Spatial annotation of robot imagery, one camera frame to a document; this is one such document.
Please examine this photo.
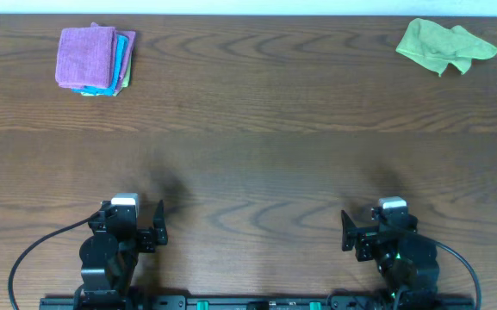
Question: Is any purple folded cloth lower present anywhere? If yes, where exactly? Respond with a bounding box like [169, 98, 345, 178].
[90, 22, 137, 96]

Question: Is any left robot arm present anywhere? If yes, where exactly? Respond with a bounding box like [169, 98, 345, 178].
[72, 195, 168, 309]

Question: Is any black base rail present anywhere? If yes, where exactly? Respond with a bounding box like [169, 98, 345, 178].
[39, 294, 476, 310]

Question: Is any purple folded cloth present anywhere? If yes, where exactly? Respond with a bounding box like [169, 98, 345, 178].
[90, 22, 137, 96]
[55, 27, 115, 89]

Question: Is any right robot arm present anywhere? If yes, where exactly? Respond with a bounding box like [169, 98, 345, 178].
[341, 207, 439, 309]

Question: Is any green microfiber cloth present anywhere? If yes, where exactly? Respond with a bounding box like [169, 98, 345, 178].
[395, 18, 497, 77]

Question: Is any green folded cloth at bottom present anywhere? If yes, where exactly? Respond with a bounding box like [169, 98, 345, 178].
[78, 57, 132, 96]

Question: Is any purple folded cloth on top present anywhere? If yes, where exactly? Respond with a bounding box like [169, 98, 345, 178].
[55, 27, 115, 89]

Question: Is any blue folded cloth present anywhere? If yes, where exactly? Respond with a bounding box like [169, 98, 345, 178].
[72, 34, 128, 96]

